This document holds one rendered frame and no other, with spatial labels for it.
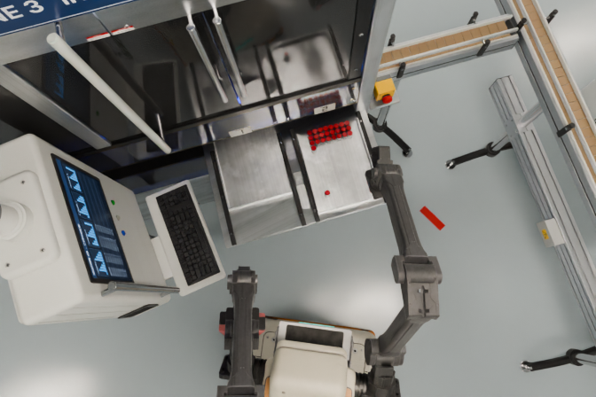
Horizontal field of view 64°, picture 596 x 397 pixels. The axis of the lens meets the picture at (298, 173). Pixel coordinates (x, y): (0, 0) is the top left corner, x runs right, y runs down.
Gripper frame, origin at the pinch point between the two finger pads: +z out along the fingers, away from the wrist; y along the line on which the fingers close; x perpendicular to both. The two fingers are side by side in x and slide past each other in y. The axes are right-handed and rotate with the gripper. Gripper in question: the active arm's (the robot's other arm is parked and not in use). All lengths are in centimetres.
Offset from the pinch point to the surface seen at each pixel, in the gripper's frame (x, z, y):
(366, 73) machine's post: -6.9, -11.2, 37.5
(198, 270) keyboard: 74, 24, -10
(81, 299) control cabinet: 86, -47, -14
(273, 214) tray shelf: 39.1, 20.9, 3.5
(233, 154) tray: 49, 22, 32
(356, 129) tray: -2.9, 23.1, 28.4
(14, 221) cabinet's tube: 95, -56, 8
